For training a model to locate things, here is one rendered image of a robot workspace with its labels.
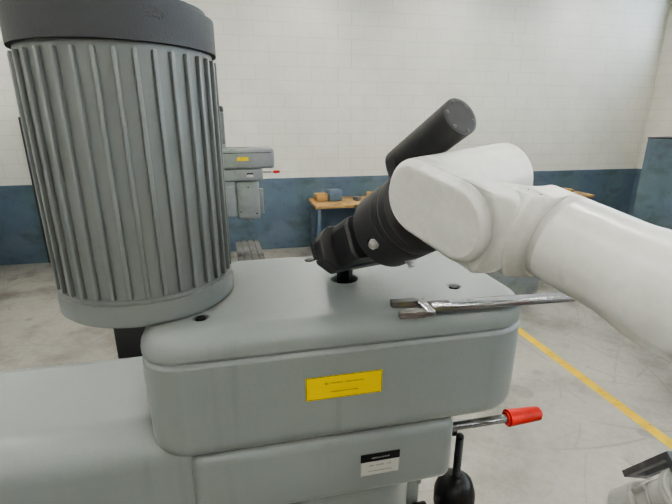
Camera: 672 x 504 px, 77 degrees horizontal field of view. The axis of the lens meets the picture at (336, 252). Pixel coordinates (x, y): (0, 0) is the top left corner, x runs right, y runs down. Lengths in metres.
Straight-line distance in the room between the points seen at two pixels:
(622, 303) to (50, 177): 0.48
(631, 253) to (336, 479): 0.44
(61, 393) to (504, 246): 0.57
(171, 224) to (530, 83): 8.35
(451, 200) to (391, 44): 7.23
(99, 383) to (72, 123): 0.36
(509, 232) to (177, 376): 0.35
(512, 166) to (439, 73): 7.41
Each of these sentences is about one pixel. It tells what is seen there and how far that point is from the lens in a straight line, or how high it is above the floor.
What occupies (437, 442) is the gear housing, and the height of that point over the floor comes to 1.70.
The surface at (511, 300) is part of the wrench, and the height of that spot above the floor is 1.90.
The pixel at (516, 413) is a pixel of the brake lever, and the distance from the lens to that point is 0.68.
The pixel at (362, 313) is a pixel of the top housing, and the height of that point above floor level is 1.89.
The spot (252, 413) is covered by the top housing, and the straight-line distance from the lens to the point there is 0.51.
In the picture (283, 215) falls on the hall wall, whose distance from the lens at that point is 7.22.
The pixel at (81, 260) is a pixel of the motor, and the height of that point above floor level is 1.96.
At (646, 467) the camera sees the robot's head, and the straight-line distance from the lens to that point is 0.75.
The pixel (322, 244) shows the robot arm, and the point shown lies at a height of 1.96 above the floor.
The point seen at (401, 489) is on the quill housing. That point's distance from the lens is 0.71.
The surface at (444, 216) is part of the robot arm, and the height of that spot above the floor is 2.03.
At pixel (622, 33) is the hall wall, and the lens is 9.85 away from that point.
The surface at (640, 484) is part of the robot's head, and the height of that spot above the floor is 1.63.
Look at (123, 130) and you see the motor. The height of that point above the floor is 2.09.
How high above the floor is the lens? 2.10
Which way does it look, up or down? 17 degrees down
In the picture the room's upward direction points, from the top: straight up
